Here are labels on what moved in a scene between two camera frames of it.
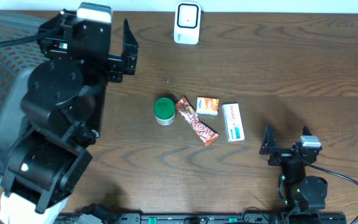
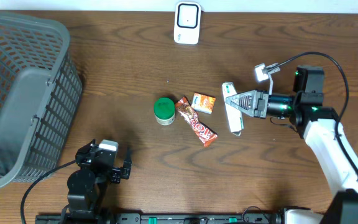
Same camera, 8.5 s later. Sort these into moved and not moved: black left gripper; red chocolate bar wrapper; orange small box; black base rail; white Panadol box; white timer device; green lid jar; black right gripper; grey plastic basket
Moved: black left gripper; white Panadol box; orange small box; black right gripper
Not moved: grey plastic basket; black base rail; green lid jar; red chocolate bar wrapper; white timer device
